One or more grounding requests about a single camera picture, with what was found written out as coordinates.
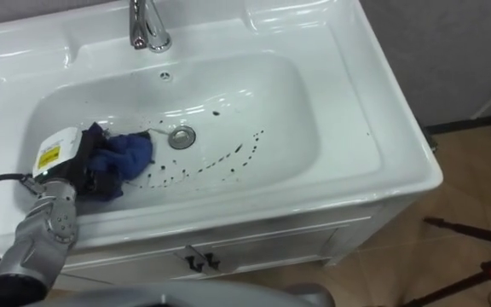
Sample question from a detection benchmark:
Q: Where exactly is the robot body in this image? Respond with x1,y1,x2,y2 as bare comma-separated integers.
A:
22,279,337,307

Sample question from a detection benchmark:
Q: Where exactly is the blue cleaning cloth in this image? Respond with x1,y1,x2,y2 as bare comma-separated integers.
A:
88,132,154,182

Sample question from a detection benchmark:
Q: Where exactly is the white sink vanity cabinet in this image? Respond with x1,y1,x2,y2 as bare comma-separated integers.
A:
0,0,444,293

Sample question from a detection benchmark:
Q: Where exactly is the chrome sink drain plug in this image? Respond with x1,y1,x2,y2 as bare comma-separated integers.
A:
167,125,197,151

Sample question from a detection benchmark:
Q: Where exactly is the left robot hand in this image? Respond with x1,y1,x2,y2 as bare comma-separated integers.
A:
32,122,124,202

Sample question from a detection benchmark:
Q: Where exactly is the black tripod stand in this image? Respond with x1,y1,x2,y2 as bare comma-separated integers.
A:
401,216,491,307

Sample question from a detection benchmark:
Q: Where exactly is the chrome faucet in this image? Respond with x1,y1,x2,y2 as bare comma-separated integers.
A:
128,0,173,54

